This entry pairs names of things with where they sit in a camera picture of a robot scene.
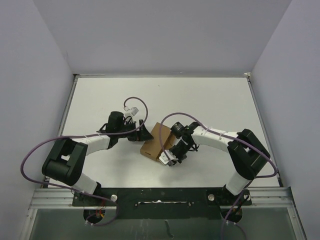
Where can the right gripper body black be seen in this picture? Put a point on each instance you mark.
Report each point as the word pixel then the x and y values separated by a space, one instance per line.
pixel 180 151

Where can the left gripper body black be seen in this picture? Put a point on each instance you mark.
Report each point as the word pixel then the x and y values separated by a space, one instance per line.
pixel 134 136

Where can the brown cardboard box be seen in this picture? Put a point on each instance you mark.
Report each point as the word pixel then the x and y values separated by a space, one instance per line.
pixel 152 149

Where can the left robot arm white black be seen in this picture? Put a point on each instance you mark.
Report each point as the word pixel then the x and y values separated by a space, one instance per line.
pixel 66 159

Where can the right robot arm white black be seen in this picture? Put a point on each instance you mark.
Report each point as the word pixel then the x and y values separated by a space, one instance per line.
pixel 247 153

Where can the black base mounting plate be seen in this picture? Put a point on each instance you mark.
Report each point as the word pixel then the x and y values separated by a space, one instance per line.
pixel 174 203

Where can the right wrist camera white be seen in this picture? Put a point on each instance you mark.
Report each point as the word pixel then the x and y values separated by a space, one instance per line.
pixel 167 158

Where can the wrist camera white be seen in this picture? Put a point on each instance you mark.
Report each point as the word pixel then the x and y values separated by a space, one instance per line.
pixel 130 111
pixel 167 158

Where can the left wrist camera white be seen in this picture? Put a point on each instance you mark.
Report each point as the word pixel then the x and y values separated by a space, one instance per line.
pixel 130 111

